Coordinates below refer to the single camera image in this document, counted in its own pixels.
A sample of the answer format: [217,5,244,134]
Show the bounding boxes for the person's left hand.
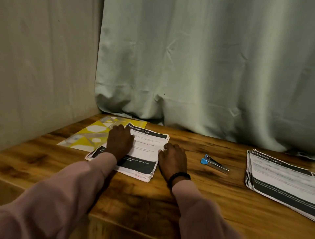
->
[105,124,135,162]

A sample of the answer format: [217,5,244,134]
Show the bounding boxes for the person's right hand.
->
[158,143,188,181]

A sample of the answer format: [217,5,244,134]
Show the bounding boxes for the stack of printed paper sheets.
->
[85,122,170,183]

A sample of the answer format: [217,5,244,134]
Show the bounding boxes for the person's left forearm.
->
[0,152,117,239]

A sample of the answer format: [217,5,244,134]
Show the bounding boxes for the person's right forearm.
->
[171,179,243,239]

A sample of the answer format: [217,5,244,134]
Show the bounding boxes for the yellow patterned folder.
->
[57,116,148,152]

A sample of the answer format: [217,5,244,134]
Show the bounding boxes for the blue and silver stapler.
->
[200,154,230,175]

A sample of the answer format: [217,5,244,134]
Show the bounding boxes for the pale green curtain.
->
[95,0,315,160]

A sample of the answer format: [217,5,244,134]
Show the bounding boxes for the beige fabric backdrop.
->
[0,0,105,151]

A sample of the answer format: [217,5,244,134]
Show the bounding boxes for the large pile of printed sheets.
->
[245,149,315,222]

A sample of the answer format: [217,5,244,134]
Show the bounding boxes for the black bead bracelet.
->
[167,172,191,189]

